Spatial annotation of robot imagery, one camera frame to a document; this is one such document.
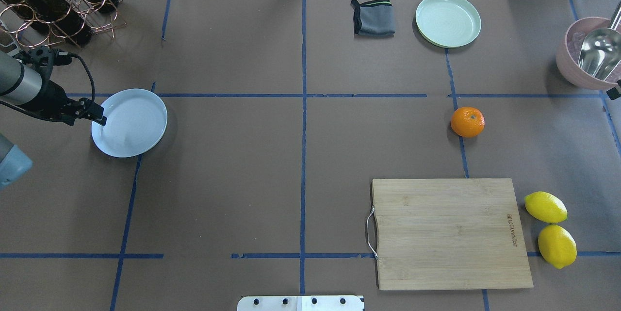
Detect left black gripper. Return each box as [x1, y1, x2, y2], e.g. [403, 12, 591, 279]
[19, 47, 107, 127]

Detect light blue plate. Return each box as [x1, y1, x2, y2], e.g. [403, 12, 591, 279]
[91, 88, 168, 158]

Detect orange fruit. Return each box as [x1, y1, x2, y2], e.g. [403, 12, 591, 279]
[450, 107, 486, 138]

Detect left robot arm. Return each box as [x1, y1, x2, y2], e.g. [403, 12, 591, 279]
[0, 47, 107, 126]

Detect light green plate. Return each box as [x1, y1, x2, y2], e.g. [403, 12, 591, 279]
[414, 0, 483, 49]

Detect folded grey cloth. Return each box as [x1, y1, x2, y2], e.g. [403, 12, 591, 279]
[351, 0, 396, 38]

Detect wooden cutting board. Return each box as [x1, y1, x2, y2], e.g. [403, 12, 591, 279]
[371, 178, 534, 291]

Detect lower yellow lemon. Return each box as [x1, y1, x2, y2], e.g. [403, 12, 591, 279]
[524, 191, 568, 224]

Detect yellow lemon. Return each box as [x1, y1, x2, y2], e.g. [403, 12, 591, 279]
[524, 191, 568, 224]
[537, 224, 577, 269]

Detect pink bowl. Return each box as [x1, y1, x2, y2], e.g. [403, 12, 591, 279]
[556, 17, 621, 91]

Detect upper yellow lemon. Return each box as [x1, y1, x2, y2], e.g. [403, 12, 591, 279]
[537, 224, 577, 269]

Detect metal scoop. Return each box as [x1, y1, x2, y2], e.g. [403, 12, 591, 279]
[577, 4, 621, 81]

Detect copper wire bottle rack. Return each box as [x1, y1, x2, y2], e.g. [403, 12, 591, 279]
[1, 0, 127, 49]

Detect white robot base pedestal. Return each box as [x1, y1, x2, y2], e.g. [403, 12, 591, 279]
[237, 295, 365, 311]

